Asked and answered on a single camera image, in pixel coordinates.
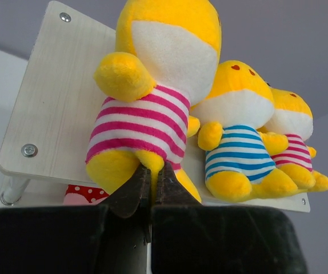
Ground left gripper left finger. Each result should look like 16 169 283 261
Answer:
0 166 151 273

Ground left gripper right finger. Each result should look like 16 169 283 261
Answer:
151 164 307 273

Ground pink toy red polka-dot shirt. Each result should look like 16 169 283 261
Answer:
63 184 109 206

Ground yellow toy blue striped shirt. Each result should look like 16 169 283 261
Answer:
191 60 298 203

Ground yellow toy pink stripes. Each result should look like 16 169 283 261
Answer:
85 1 222 200
258 87 328 192

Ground white two-tier shelf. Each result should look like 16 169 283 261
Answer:
0 0 311 213

